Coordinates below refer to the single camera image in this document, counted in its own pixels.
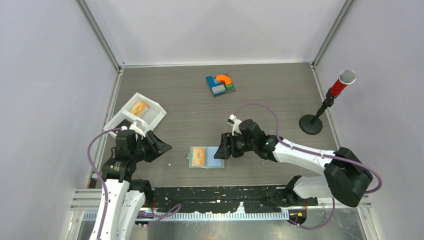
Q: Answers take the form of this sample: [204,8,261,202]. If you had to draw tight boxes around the black card in tray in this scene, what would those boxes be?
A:
[116,119,132,130]

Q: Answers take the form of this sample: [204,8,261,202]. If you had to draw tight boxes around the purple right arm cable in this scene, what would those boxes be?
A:
[231,102,383,231]

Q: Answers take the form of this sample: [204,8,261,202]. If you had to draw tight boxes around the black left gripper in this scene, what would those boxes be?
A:
[131,130,172,163]

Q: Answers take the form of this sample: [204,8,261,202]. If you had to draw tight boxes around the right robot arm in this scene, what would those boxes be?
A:
[214,114,373,208]

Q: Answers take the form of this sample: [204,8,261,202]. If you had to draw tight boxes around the orange card in holder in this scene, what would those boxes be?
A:
[192,147,206,167]

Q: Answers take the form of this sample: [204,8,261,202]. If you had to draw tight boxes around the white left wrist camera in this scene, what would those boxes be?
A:
[121,120,146,138]

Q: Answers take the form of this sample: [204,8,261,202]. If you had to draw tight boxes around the red microphone on stand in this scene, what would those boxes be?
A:
[298,69,357,135]

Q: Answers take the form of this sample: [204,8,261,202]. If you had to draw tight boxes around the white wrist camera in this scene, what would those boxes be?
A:
[227,114,242,136]
[121,120,146,138]

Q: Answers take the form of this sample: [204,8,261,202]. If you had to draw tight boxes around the colourful toy block set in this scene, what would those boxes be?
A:
[205,74,236,98]

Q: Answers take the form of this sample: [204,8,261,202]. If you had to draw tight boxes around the orange card stack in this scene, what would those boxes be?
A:
[129,100,150,118]

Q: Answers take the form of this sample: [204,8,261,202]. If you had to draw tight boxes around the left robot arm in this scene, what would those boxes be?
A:
[90,127,172,240]

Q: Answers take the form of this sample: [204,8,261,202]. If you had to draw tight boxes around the white two-compartment tray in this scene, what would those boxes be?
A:
[103,93,167,132]

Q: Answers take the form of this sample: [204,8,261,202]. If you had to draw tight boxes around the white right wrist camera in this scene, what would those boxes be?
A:
[227,114,242,136]

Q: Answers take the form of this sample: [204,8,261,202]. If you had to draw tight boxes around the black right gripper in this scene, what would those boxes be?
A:
[214,132,257,160]

